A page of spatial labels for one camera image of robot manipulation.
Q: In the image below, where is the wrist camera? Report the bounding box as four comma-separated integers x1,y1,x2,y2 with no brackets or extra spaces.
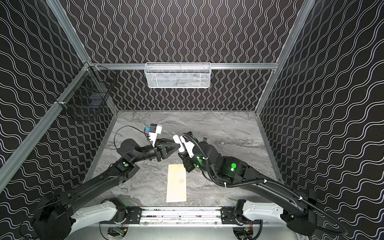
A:
179,136,195,158
145,124,163,147

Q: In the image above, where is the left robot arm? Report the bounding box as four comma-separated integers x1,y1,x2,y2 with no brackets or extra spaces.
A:
32,139,181,240

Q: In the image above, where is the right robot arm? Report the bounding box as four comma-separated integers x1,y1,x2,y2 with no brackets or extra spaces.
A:
179,141,318,236

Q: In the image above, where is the black wire basket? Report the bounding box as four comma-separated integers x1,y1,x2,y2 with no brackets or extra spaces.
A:
62,66,117,122

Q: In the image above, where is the white glue stick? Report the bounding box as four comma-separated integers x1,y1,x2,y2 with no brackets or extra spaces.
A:
173,135,186,153

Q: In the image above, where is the white wire mesh basket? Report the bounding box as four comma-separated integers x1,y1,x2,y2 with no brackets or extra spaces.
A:
144,62,212,89

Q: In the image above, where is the cream envelope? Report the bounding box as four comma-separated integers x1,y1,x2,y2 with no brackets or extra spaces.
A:
166,164,187,203

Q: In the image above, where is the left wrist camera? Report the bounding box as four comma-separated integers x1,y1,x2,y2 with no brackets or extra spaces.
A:
145,124,163,147

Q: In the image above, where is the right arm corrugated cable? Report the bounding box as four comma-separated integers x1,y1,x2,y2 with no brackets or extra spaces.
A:
182,133,349,236

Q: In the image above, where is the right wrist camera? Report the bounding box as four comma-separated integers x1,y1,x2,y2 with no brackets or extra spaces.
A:
179,136,195,158

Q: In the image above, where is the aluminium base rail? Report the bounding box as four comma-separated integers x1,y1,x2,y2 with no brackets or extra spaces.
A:
61,205,301,226

